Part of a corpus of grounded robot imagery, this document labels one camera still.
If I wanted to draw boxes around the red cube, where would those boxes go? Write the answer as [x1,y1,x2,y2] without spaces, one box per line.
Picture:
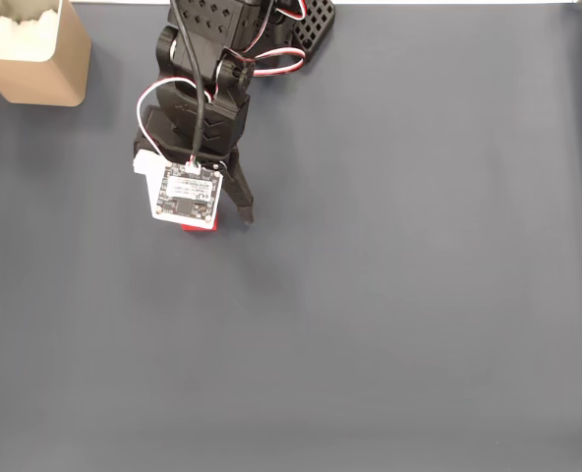
[180,210,221,235]

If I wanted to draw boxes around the beige box with rounded corners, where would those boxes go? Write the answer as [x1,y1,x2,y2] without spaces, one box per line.
[0,0,93,108]

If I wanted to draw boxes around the white padding in box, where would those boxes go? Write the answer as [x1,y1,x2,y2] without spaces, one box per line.
[0,10,60,63]

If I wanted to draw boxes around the dark grey table mat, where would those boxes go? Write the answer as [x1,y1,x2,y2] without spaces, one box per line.
[0,2,582,472]

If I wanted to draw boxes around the black camera cable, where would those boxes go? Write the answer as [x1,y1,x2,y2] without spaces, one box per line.
[169,0,208,166]

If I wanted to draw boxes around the white camera board with mount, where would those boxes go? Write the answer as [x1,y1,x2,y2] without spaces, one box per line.
[132,149,225,225]

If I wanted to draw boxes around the white wire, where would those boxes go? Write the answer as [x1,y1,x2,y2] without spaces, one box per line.
[136,78,195,167]

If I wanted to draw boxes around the red and white servo cable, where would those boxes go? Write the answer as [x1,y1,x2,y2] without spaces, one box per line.
[221,0,308,78]

